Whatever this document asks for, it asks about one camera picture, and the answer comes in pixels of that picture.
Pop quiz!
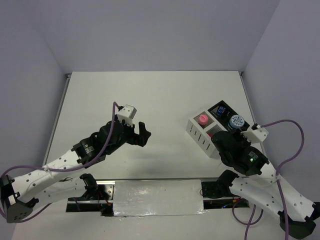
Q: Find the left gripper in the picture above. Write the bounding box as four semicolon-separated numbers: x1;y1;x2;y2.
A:
106;114;151;155

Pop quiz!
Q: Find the pink-capped pen tube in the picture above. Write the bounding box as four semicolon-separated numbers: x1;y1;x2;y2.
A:
198;114;209;127

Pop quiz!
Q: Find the small blue-capped bottle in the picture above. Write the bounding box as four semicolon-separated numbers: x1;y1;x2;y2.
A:
217;106;225;115

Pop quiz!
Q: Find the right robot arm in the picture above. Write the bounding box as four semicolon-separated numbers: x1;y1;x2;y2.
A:
211;128;320;240

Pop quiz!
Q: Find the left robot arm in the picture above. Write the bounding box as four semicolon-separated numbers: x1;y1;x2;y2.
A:
0;120;152;224

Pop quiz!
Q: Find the black tray container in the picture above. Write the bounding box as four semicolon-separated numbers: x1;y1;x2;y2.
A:
208;100;250;132

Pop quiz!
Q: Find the white compartment organizer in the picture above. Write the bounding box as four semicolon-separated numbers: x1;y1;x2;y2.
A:
186;110;226;159

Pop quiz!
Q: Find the silver taped panel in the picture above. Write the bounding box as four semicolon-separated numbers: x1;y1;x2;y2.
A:
113;179;205;217

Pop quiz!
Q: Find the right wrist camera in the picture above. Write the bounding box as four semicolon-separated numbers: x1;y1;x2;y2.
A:
241;124;269;144

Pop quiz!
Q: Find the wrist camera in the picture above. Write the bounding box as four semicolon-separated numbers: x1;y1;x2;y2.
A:
116;104;137;127
241;124;269;144

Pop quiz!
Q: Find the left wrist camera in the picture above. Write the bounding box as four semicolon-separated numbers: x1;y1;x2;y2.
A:
116;104;137;127

